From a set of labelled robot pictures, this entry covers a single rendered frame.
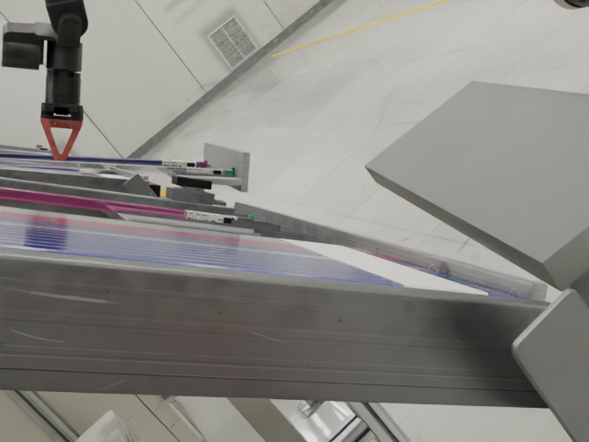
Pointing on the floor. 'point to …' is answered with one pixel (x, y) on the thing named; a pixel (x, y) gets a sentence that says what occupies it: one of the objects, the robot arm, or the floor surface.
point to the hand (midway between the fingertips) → (60, 158)
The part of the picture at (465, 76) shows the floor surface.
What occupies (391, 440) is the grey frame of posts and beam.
